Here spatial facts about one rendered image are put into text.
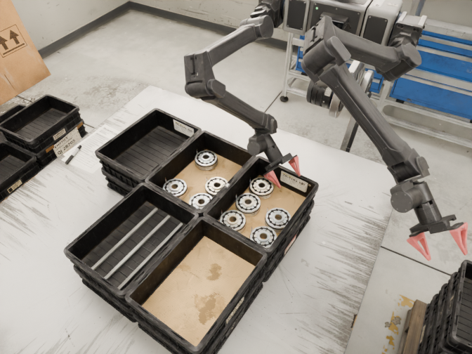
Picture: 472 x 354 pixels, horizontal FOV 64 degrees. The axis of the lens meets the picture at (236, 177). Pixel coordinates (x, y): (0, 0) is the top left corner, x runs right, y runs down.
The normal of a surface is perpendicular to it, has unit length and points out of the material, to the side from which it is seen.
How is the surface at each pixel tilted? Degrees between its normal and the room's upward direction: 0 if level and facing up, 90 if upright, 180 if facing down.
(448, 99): 90
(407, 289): 0
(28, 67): 72
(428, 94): 90
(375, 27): 90
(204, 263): 0
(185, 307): 0
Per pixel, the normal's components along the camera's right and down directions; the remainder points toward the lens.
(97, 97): 0.00, -0.69
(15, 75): 0.83, 0.15
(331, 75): -0.53, 0.58
